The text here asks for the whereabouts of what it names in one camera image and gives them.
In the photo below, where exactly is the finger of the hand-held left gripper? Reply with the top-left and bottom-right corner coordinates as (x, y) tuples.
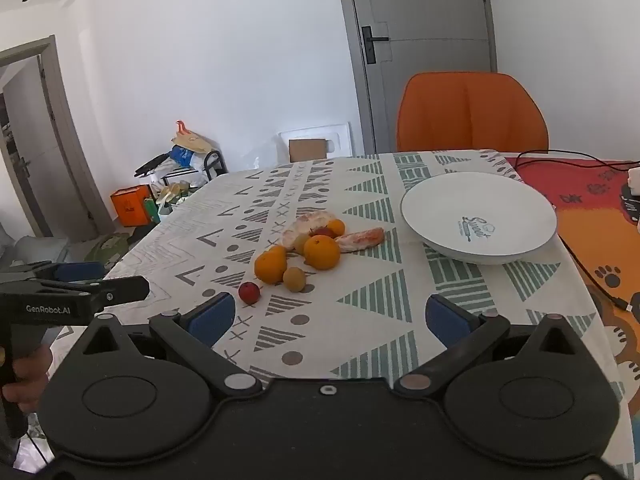
(92, 275), (151, 307)
(0, 260), (105, 285)

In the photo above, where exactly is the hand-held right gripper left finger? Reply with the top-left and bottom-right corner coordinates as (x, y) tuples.
(80, 292), (263, 396)

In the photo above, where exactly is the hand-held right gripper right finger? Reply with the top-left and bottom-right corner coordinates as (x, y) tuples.
(392, 294), (581, 396)

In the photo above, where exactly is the large orange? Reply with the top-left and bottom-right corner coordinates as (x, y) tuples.
(303, 234), (342, 271)
(254, 246), (289, 285)

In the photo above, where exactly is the white plate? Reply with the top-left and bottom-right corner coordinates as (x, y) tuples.
(400, 171), (558, 265)

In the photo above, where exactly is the short peeled pomelo segment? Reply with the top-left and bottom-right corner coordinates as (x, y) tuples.
(335, 227), (386, 253)

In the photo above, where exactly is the curved peeled pomelo segment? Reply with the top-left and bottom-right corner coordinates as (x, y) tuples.
(281, 211), (338, 252)

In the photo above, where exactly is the person's left hand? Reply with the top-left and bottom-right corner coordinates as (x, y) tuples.
(2, 346), (54, 415)

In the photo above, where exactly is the green bag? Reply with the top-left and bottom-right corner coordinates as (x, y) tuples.
(84, 234), (132, 266)

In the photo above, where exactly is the orange box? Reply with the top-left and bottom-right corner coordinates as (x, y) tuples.
(110, 185), (157, 227)

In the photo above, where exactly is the grey side door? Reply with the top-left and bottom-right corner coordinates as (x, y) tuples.
(0, 35), (110, 252)

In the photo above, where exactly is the black folded stand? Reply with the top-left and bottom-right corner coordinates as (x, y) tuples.
(133, 152), (173, 178)

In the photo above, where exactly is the blue and white bag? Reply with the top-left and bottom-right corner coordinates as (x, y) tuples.
(169, 145), (206, 170)

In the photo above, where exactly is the black metal rack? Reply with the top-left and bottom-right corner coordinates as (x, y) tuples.
(203, 150), (229, 179)

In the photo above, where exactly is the yellow paper bag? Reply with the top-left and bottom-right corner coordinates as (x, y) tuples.
(171, 120), (214, 154)

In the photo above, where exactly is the patterned tablecloth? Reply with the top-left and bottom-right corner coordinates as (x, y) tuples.
(47, 149), (628, 480)

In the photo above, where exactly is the red paw print mat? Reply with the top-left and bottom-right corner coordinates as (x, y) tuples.
(504, 155), (640, 393)

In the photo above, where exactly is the cardboard box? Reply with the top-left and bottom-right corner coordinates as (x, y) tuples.
(288, 138), (327, 164)

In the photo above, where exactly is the orange chair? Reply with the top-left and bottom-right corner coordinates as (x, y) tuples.
(396, 72), (550, 154)

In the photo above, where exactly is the white board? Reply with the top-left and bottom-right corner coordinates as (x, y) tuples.
(277, 121), (354, 164)

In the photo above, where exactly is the black cable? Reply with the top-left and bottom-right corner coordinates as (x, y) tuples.
(514, 149), (640, 312)

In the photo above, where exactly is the black door handle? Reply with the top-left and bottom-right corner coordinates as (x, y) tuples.
(361, 25), (390, 65)

